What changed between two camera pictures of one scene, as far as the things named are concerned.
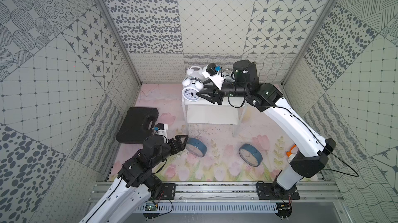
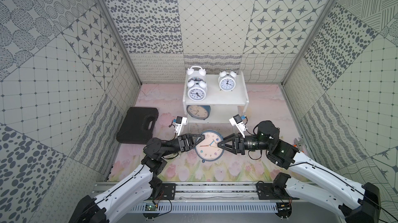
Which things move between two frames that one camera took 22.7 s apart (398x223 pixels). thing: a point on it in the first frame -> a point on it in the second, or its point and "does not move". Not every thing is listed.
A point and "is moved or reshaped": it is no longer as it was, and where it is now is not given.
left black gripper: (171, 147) does not move
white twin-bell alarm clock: (227, 73) does not move
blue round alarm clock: (196, 147) -> (199, 112)
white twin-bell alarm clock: (192, 85) is moved or reshaped
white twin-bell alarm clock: (196, 71) does not move
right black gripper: (211, 92) -> (238, 145)
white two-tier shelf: (203, 112) does not move
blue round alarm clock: (251, 155) -> (208, 149)
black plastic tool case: (138, 124) does not move
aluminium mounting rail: (231, 192) does not move
